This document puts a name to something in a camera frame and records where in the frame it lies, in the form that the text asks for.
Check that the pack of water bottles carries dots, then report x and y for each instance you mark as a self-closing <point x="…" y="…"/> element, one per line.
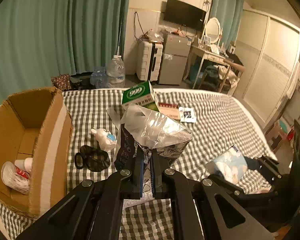
<point x="98" y="78"/>

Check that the blue white tissue pack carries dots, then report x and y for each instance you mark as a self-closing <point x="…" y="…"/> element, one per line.
<point x="230" y="165"/>

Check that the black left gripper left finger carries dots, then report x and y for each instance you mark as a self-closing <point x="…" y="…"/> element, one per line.
<point x="92" y="210"/>

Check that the wooden chair with clothes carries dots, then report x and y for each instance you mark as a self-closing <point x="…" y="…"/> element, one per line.
<point x="223" y="78"/>

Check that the white dressing table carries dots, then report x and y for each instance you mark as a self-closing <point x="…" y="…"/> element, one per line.
<point x="196" y="51"/>

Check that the brown cardboard box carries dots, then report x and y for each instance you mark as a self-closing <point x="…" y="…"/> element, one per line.
<point x="36" y="124"/>

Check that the white bear toy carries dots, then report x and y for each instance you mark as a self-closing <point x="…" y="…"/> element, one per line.
<point x="105" y="139"/>

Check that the white oval vanity mirror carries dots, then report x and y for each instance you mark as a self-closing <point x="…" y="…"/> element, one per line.
<point x="212" y="30"/>

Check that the teal window curtain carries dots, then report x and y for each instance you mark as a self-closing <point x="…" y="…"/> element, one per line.
<point x="229" y="13"/>

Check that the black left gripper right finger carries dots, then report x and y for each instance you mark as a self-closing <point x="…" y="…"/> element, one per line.
<point x="201" y="209"/>

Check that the white suitcase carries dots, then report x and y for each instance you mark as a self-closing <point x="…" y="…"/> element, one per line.
<point x="149" y="60"/>

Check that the white black sachet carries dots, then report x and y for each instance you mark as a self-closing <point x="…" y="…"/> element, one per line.
<point x="187" y="115"/>

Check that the black sunglasses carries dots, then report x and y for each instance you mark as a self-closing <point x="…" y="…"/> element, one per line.
<point x="94" y="159"/>

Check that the dark patterned bag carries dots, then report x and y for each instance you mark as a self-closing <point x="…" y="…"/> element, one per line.
<point x="62" y="82"/>

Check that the green 999 medicine box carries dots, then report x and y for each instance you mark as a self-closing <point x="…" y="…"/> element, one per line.
<point x="141" y="94"/>

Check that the red beige capsule box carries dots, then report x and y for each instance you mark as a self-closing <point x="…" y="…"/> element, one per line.
<point x="170" y="110"/>

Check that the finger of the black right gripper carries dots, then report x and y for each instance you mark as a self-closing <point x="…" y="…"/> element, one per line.
<point x="238" y="192"/>
<point x="265" y="165"/>

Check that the black wall television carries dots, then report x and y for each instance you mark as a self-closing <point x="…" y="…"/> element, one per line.
<point x="184" y="14"/>

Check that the silver foil snack bag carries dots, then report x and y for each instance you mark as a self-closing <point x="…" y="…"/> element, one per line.
<point x="149" y="130"/>

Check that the large water bottle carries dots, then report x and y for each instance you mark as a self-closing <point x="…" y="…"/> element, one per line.
<point x="116" y="72"/>

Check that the silver mini fridge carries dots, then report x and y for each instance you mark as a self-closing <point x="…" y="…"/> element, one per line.
<point x="174" y="59"/>

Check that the white sliding wardrobe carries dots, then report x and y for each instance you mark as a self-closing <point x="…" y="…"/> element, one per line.
<point x="269" y="48"/>

